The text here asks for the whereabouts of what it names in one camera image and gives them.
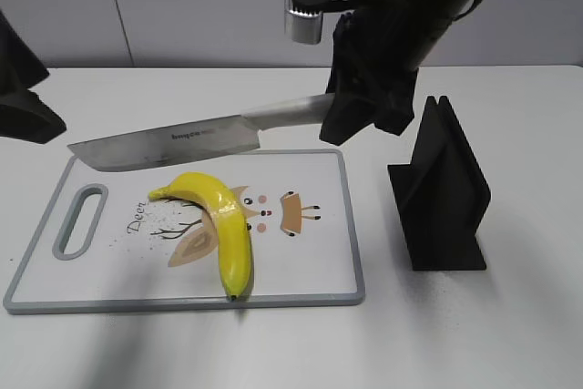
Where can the black knife stand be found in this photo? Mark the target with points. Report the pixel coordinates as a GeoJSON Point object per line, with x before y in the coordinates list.
{"type": "Point", "coordinates": [441, 194]}

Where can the black gloved left hand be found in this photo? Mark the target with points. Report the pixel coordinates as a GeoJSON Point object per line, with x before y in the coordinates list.
{"type": "Point", "coordinates": [24, 116]}

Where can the yellow plastic banana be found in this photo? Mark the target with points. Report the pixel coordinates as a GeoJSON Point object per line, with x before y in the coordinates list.
{"type": "Point", "coordinates": [228, 219]}

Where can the white grey-rimmed cutting board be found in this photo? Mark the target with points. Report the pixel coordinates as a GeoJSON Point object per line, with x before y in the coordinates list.
{"type": "Point", "coordinates": [102, 246]}

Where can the cleaver knife with white handle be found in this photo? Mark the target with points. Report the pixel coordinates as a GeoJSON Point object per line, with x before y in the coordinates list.
{"type": "Point", "coordinates": [198, 140]}

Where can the black gloved right hand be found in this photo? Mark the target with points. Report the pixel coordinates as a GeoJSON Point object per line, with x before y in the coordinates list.
{"type": "Point", "coordinates": [369, 87]}

